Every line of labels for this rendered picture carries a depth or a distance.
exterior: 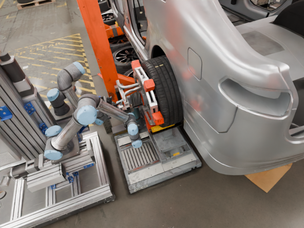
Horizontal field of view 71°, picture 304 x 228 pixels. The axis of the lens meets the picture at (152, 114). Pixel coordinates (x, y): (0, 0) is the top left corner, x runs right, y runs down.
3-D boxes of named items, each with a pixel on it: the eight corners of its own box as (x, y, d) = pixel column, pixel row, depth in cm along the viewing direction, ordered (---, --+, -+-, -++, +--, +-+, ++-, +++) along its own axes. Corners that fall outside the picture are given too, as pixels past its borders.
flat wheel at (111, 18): (128, 22, 501) (126, 11, 484) (111, 34, 463) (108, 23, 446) (107, 20, 530) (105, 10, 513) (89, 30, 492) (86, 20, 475)
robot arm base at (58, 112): (54, 118, 201) (49, 110, 194) (54, 108, 211) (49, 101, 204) (70, 112, 203) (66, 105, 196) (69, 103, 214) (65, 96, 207)
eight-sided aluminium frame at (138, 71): (161, 134, 202) (155, 89, 164) (155, 136, 201) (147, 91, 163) (144, 101, 240) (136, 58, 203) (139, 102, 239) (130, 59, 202)
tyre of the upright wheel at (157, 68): (196, 113, 169) (168, 40, 179) (168, 122, 166) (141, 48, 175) (178, 125, 234) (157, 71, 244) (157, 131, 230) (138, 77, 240)
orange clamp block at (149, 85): (154, 89, 176) (155, 86, 167) (145, 92, 174) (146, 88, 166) (151, 82, 177) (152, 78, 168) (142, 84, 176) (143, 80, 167)
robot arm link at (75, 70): (55, 91, 203) (62, 66, 157) (68, 83, 211) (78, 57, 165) (64, 101, 205) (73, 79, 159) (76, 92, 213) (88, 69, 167)
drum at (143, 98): (152, 106, 202) (150, 94, 193) (131, 112, 199) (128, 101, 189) (147, 97, 212) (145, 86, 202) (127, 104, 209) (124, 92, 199)
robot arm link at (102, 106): (75, 95, 147) (129, 121, 176) (74, 105, 139) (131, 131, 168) (84, 84, 143) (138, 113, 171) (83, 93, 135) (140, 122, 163)
